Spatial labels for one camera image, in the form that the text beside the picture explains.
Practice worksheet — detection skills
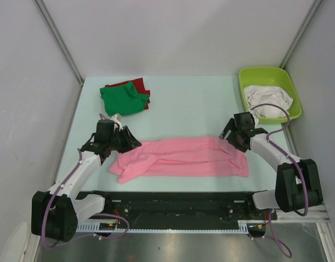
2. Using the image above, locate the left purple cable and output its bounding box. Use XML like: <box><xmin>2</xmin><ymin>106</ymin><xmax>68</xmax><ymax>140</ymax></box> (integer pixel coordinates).
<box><xmin>43</xmin><ymin>113</ymin><xmax>130</xmax><ymax>249</ymax></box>

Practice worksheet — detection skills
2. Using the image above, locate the right aluminium frame post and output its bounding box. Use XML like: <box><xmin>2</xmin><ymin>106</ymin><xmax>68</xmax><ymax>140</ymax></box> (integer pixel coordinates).
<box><xmin>279</xmin><ymin>0</ymin><xmax>325</xmax><ymax>72</ymax></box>

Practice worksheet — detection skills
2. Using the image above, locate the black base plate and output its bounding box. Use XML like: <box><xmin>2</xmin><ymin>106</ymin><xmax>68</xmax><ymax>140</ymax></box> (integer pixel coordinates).
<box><xmin>93</xmin><ymin>190</ymin><xmax>269</xmax><ymax>225</ymax></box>

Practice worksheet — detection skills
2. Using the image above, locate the white t shirt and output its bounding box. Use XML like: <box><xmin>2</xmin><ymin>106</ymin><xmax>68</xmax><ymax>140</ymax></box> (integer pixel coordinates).
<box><xmin>244</xmin><ymin>85</ymin><xmax>293</xmax><ymax>118</ymax></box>

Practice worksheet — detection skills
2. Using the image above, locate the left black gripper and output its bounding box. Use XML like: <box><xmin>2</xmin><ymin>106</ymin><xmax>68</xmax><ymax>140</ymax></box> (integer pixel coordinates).
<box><xmin>108</xmin><ymin>126</ymin><xmax>142</xmax><ymax>154</ymax></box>

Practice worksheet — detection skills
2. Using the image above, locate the left aluminium frame post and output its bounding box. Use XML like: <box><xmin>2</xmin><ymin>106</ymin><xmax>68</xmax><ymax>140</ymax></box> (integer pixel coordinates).
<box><xmin>32</xmin><ymin>0</ymin><xmax>84</xmax><ymax>85</ymax></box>

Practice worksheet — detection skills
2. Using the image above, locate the folded red t shirt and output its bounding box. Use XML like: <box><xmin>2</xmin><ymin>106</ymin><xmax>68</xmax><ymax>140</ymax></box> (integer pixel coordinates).
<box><xmin>104</xmin><ymin>77</ymin><xmax>151</xmax><ymax>111</ymax></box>

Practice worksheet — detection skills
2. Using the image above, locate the aluminium frame post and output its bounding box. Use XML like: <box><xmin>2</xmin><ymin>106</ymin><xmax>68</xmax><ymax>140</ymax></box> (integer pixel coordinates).
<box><xmin>32</xmin><ymin>0</ymin><xmax>84</xmax><ymax>85</ymax></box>
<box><xmin>279</xmin><ymin>0</ymin><xmax>325</xmax><ymax>72</ymax></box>

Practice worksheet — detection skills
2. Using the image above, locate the slotted cable duct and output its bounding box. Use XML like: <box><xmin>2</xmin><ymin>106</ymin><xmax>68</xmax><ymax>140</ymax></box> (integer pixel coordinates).
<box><xmin>76</xmin><ymin>220</ymin><xmax>269</xmax><ymax>234</ymax></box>

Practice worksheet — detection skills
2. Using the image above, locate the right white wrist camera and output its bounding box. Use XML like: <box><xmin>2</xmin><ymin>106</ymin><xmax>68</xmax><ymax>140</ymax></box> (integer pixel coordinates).
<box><xmin>252</xmin><ymin>115</ymin><xmax>260</xmax><ymax>127</ymax></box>

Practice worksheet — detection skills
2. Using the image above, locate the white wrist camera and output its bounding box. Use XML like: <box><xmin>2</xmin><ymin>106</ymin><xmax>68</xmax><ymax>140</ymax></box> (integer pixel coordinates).
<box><xmin>252</xmin><ymin>115</ymin><xmax>260</xmax><ymax>127</ymax></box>
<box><xmin>110</xmin><ymin>114</ymin><xmax>123</xmax><ymax>130</ymax></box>

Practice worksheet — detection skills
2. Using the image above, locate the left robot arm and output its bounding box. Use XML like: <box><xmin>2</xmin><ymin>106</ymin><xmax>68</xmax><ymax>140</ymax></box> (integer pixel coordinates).
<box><xmin>31</xmin><ymin>119</ymin><xmax>142</xmax><ymax>249</ymax></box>

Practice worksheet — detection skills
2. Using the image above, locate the folded green t shirt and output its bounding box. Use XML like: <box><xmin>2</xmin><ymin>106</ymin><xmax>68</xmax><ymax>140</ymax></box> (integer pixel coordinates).
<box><xmin>98</xmin><ymin>81</ymin><xmax>150</xmax><ymax>117</ymax></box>

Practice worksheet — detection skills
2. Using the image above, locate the green plastic basin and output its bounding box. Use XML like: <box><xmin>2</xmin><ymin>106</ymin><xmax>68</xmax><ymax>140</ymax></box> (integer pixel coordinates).
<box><xmin>238</xmin><ymin>67</ymin><xmax>302</xmax><ymax>120</ymax></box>

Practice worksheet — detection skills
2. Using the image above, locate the pink t shirt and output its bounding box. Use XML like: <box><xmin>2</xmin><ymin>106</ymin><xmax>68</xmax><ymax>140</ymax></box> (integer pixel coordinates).
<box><xmin>108</xmin><ymin>136</ymin><xmax>250</xmax><ymax>184</ymax></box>

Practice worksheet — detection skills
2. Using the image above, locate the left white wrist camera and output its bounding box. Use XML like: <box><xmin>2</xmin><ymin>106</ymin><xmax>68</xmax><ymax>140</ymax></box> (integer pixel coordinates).
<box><xmin>110</xmin><ymin>114</ymin><xmax>123</xmax><ymax>130</ymax></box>

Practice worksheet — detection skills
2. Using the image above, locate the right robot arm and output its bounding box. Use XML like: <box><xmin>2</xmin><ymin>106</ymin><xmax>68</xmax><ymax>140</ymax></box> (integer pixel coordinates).
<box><xmin>220</xmin><ymin>112</ymin><xmax>323</xmax><ymax>219</ymax></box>

